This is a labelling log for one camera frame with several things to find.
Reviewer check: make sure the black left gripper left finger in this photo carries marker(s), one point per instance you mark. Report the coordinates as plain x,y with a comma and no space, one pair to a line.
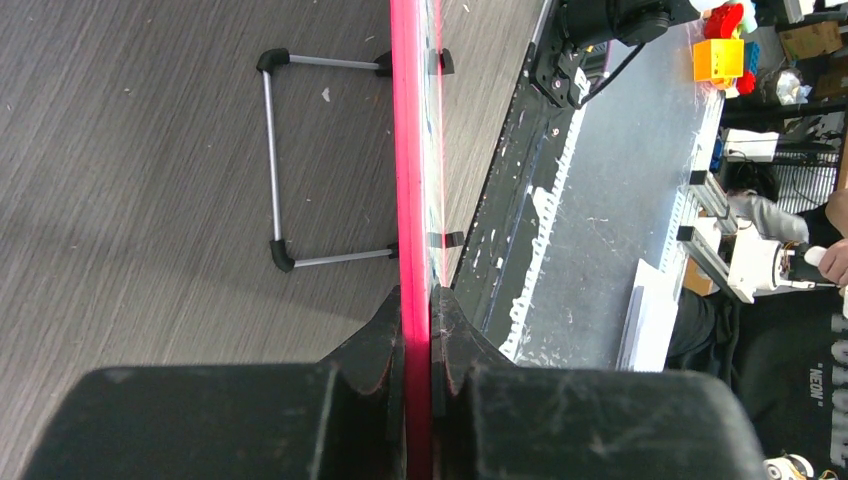
338,418

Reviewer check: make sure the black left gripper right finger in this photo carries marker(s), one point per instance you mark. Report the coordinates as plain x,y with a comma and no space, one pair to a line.
496,420

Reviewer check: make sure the pink framed whiteboard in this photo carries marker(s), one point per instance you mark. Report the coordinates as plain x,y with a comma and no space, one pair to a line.
416,30

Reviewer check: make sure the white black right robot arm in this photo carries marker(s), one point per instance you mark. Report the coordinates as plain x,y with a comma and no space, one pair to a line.
585,23

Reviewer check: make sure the operator bare forearm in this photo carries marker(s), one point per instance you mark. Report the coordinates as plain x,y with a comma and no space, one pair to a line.
836,211

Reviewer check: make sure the black whiteboard foot clip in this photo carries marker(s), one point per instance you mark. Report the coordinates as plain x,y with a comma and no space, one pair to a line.
442,63

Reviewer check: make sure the operator bare hand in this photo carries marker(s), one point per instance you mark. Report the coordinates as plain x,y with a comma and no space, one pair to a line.
834,264

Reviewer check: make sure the white paper stack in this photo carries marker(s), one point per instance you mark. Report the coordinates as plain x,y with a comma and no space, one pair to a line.
649,320

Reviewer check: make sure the yellow toy block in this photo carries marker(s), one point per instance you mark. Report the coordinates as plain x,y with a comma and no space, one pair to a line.
718,59

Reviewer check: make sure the red toy piece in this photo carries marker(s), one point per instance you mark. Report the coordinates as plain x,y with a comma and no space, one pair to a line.
724,21

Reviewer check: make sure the cardboard box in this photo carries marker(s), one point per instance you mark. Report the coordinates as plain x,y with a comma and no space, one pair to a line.
811,40

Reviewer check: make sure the black mounting base plate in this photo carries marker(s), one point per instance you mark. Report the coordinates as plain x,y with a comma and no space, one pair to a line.
514,218

